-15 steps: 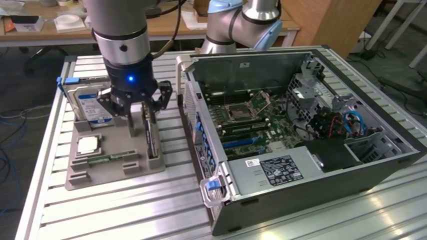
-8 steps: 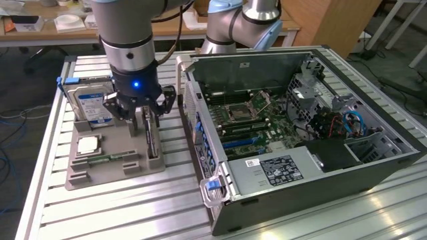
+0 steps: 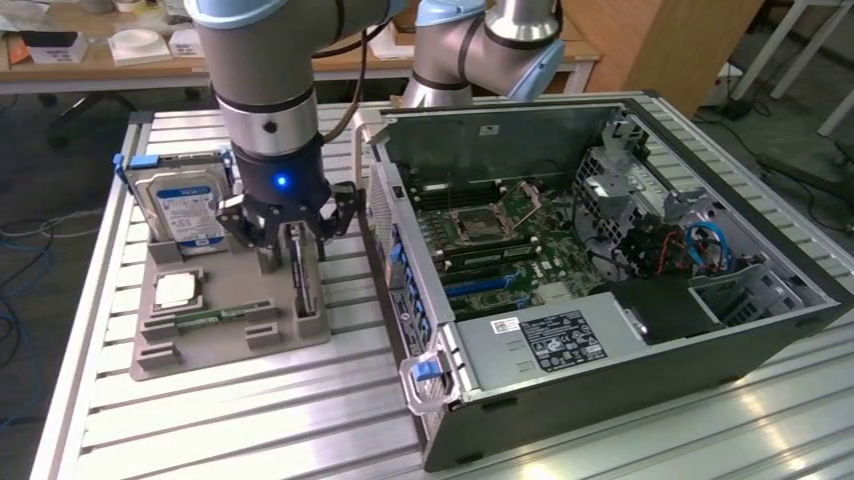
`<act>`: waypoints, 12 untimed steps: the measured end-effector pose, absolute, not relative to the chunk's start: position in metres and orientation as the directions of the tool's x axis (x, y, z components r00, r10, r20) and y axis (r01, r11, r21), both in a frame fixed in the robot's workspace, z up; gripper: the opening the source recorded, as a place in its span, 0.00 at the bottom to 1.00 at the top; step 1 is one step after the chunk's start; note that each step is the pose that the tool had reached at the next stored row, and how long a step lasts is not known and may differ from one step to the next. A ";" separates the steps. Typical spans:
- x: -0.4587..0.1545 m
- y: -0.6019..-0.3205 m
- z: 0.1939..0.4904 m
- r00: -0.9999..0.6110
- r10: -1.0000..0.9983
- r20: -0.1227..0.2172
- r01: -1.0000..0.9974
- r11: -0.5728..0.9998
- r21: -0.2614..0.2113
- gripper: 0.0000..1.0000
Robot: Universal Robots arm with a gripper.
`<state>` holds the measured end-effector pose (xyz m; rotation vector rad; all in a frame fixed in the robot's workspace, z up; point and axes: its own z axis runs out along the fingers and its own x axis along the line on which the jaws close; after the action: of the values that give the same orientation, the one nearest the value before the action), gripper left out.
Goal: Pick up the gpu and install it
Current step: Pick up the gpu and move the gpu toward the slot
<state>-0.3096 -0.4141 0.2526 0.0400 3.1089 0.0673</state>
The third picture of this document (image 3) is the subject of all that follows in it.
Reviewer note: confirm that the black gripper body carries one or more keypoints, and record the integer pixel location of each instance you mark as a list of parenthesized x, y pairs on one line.
[(281, 170)]

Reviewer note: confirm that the silver CPU chip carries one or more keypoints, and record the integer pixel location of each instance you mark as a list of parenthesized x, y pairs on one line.
[(176, 290)]

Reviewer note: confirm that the installed RAM stick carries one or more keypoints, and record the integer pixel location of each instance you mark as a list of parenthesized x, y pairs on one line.
[(490, 255)]

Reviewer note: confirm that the metal drive cage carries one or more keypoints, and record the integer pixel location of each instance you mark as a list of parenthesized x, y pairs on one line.
[(617, 175)]

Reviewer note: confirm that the small white labelled box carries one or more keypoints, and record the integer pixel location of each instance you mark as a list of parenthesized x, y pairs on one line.
[(187, 45)]

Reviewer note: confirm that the white table frame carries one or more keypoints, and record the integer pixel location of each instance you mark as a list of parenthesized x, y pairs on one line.
[(801, 30)]

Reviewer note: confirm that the grey power supply unit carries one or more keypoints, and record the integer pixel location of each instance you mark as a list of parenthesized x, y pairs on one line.
[(554, 345)]

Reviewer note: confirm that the blue slot retainer clip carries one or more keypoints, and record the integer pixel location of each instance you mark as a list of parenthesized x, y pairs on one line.
[(401, 240), (411, 288), (422, 328), (418, 308), (405, 266)]

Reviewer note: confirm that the green motherboard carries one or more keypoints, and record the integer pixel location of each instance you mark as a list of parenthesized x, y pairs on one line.
[(527, 270)]

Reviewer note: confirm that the CPU socket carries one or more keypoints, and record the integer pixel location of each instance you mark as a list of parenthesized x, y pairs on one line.
[(479, 225)]

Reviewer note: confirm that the hard disk with blue carrier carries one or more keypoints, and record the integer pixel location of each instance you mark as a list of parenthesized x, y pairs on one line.
[(183, 210)]

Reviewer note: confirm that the wooden cabinet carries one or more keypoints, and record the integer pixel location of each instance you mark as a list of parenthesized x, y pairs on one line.
[(667, 50)]

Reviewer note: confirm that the wooden desk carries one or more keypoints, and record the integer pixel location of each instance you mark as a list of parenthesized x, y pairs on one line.
[(87, 72)]

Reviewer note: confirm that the grey parts rack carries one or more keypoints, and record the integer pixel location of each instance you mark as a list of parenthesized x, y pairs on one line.
[(220, 345)]

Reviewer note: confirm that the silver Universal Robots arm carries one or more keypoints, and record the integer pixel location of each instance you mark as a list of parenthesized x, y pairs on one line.
[(261, 65)]

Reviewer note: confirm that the black floor device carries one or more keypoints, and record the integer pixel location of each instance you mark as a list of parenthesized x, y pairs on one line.
[(810, 170)]

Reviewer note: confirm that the Nvidia Quadro graphics card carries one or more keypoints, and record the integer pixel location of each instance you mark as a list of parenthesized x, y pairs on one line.
[(303, 280)]

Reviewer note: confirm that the small silver chipset heatsink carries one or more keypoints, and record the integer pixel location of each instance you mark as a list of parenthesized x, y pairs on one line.
[(550, 295)]

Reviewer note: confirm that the black power adapter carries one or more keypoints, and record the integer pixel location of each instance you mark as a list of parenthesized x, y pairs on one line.
[(737, 110)]

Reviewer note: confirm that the black office chair base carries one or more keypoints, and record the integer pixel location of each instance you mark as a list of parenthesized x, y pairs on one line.
[(74, 112)]

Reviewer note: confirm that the white box with black lid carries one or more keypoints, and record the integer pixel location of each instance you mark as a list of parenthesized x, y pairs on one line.
[(59, 50)]

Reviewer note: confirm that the open metal socket cover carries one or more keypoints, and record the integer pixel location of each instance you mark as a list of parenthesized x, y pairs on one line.
[(521, 200)]

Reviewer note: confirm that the white square bowl holder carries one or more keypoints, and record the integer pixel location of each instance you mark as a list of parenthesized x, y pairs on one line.
[(140, 47)]

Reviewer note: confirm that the long PCIe expansion slot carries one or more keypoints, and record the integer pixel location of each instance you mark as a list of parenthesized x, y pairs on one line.
[(483, 284)]

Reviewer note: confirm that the black open PC case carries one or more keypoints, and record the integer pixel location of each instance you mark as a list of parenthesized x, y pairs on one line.
[(768, 340)]

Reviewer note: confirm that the green loose RAM stick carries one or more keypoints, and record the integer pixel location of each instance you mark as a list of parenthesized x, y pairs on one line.
[(210, 317)]

